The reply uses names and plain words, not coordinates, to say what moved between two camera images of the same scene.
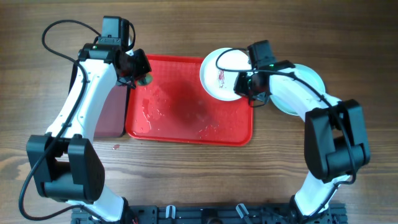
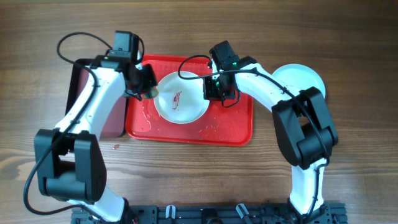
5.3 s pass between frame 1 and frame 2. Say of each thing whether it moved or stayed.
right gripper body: moved
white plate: moved
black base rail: stayed
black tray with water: stayed
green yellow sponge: moved
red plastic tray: stayed
